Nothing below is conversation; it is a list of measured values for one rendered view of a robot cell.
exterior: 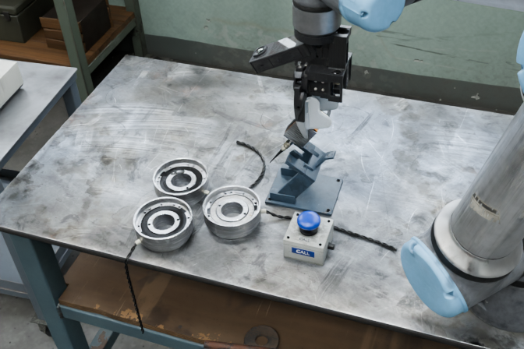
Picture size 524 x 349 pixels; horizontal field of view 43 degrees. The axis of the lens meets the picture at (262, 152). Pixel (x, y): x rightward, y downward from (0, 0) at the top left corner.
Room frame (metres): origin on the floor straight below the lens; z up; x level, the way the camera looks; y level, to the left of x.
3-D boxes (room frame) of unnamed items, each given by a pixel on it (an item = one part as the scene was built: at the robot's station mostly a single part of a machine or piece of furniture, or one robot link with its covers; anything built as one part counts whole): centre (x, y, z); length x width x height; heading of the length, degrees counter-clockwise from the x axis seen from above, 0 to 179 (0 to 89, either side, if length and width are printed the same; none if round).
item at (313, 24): (0.92, -0.10, 1.18); 0.08 x 0.08 x 0.05
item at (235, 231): (0.86, 0.06, 0.82); 0.10 x 0.10 x 0.04
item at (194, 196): (0.95, 0.16, 0.82); 0.10 x 0.10 x 0.04
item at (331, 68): (0.91, -0.10, 1.10); 0.09 x 0.08 x 0.12; 70
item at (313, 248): (0.78, -0.08, 0.82); 0.08 x 0.07 x 0.05; 69
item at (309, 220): (0.79, -0.07, 0.85); 0.04 x 0.04 x 0.05
